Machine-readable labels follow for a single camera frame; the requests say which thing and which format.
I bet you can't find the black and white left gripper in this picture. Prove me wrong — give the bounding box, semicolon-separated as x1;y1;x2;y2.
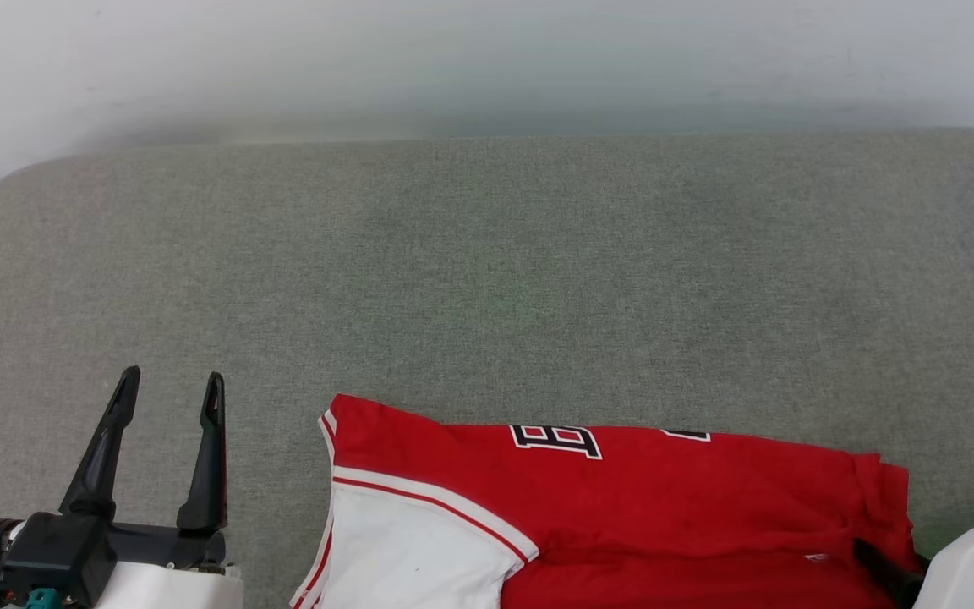
0;365;244;609

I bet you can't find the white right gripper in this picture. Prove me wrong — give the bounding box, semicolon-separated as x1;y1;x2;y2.
852;521;974;609

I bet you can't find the red and white jersey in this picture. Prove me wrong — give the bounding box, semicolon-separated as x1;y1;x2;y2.
288;393;929;609

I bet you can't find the grey fabric sofa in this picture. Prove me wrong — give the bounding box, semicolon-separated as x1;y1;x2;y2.
0;127;974;609

